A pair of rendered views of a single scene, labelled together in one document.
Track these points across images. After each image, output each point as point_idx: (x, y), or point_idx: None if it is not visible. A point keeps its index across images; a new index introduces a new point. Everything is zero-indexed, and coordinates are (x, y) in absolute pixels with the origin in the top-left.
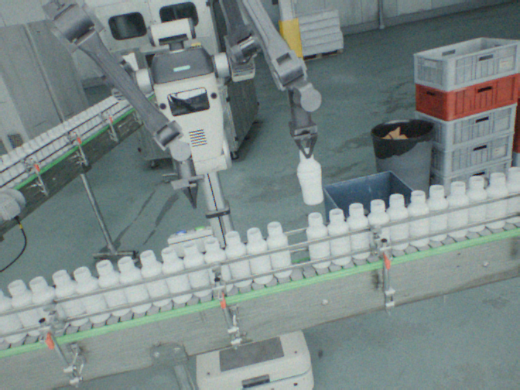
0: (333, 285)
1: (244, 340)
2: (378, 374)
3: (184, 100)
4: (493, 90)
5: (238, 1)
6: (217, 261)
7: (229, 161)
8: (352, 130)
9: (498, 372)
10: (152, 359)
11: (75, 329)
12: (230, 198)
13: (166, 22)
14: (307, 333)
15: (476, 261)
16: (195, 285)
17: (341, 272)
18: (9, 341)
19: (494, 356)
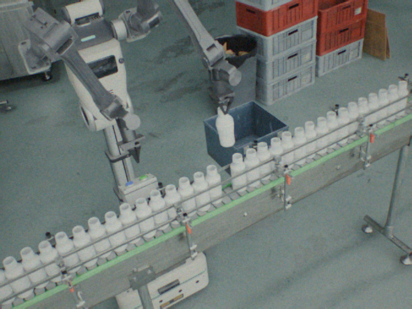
0: (251, 202)
1: None
2: (253, 259)
3: (97, 67)
4: (300, 6)
5: (172, 5)
6: (178, 202)
7: (132, 112)
8: (165, 37)
9: (334, 236)
10: (131, 282)
11: (74, 274)
12: (62, 125)
13: (80, 3)
14: None
15: (333, 167)
16: (160, 222)
17: (256, 192)
18: (24, 297)
19: (330, 225)
